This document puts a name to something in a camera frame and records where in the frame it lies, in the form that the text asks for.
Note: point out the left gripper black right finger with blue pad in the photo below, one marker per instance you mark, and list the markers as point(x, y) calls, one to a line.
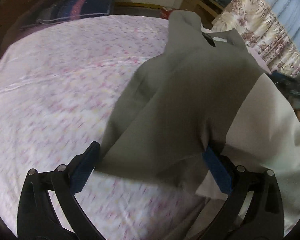
point(253, 208)

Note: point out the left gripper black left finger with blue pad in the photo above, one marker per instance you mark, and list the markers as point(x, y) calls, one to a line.
point(37, 218)

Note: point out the grey and cream jacket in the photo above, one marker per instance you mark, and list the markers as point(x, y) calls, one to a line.
point(204, 88)

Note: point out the pink floral bed sheet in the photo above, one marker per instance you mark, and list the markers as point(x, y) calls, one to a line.
point(58, 87)

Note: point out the floral beige curtain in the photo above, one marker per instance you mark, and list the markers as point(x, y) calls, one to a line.
point(262, 33)

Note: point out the wooden desk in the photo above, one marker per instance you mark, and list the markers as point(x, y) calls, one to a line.
point(207, 10)

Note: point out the striped blue pink blanket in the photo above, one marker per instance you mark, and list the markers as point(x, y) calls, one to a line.
point(49, 12)

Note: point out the red box on floor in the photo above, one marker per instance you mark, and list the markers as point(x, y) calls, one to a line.
point(165, 12)

